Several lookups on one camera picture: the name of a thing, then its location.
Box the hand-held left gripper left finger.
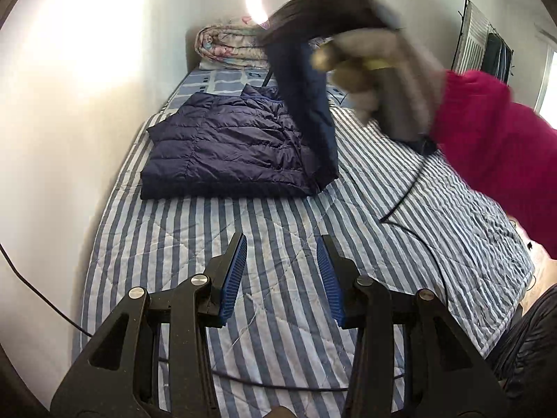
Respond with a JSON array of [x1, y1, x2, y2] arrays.
[[49, 232, 248, 418]]

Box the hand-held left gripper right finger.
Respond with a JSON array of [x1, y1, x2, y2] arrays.
[[316, 235, 510, 418]]

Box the navy puffer jacket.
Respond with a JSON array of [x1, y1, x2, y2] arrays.
[[140, 37, 340, 201]]

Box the person's right forearm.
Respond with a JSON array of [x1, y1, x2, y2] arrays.
[[429, 70, 557, 260]]

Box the person's right hand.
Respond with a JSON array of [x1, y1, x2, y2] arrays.
[[312, 27, 448, 141]]

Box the blue white striped quilt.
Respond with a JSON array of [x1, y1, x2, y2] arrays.
[[80, 107, 536, 418]]

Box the folded floral quilt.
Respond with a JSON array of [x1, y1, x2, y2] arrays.
[[194, 15, 331, 70]]

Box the white drying rack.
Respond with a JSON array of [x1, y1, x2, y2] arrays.
[[453, 0, 514, 83]]

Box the dark hanging cloth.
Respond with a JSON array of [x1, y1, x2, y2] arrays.
[[481, 32, 515, 84]]

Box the dark ribbed pants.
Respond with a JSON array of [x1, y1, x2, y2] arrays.
[[486, 285, 557, 418]]

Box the black cable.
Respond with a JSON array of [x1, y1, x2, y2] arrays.
[[0, 243, 93, 338], [209, 139, 451, 393]]

